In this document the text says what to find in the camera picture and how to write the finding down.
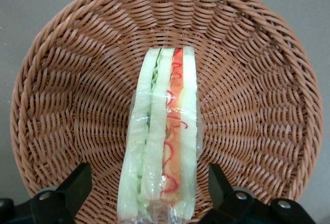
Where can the round brown wicker basket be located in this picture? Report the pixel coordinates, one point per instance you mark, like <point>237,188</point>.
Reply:
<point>77,92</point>

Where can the triangle sandwich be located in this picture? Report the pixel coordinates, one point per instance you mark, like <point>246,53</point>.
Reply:
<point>157,136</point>

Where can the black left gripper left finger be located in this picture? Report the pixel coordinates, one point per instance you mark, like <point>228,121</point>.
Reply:
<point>69,190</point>

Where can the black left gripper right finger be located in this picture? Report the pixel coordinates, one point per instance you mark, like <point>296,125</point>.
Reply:
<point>227,198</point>

